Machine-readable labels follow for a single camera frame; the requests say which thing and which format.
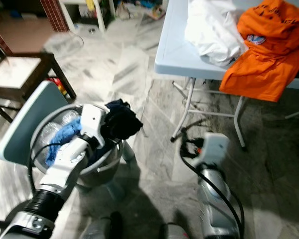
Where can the orange shirt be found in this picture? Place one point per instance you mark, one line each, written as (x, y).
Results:
(264, 69)

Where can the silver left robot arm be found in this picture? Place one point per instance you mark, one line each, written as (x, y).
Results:
(74, 159)

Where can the red yellow packet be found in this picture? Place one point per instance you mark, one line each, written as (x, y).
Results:
(62, 85)

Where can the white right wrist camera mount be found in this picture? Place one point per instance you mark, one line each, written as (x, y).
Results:
(215, 148)

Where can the dark wooden stool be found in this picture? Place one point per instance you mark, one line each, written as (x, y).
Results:
(10, 92)

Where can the robot leg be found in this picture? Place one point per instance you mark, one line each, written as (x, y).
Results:
(102, 229)
(175, 232)

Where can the robot left leg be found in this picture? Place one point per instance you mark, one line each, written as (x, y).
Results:
(102, 229)

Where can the white shelf rack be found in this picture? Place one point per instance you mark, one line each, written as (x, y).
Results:
(100, 15)

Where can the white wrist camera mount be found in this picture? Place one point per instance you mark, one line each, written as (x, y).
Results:
(94, 122)
(215, 148)

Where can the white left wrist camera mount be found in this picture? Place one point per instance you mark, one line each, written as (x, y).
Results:
(94, 122)

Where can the robot right leg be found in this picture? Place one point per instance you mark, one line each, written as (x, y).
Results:
(175, 232)

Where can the white garment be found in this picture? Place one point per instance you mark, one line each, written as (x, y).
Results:
(214, 30)

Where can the navy garment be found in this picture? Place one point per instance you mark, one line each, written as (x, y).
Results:
(122, 122)

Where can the blue garment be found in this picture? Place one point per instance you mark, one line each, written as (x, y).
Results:
(65, 139)

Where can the grey round laundry basket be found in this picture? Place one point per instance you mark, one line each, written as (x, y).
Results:
(37, 130)

